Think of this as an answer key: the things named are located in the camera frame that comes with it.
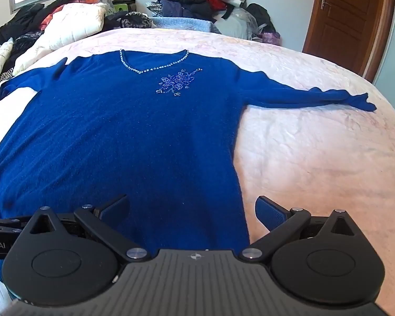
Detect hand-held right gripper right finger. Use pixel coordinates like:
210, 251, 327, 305
239, 196, 366, 261

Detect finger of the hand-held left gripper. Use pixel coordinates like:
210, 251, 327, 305
0, 216, 30, 236

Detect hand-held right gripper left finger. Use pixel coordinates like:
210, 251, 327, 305
19, 195, 152, 262

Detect blue beaded sweater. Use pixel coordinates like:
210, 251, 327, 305
0, 49, 377, 254

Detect black clothes pile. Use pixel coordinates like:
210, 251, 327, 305
0, 0, 87, 45

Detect pink floral bed sheet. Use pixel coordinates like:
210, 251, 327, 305
0, 26, 395, 310

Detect purple fluffy item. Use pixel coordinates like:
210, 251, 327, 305
261, 31, 282, 45

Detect white quilted jacket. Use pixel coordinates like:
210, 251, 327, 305
11, 3, 107, 75

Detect leopard print garment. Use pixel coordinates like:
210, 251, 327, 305
120, 11, 152, 29

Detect bagged pale bedding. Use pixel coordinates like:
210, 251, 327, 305
214, 7, 261, 41

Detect black bag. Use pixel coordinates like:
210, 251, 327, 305
246, 3, 276, 34

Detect light blue quilted blanket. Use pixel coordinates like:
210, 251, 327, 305
151, 16, 222, 34

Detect green chair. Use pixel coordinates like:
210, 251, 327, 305
113, 1, 137, 14

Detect brown wooden door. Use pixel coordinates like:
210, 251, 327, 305
302, 0, 395, 81

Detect dark navy jacket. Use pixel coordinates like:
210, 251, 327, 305
158, 0, 218, 18

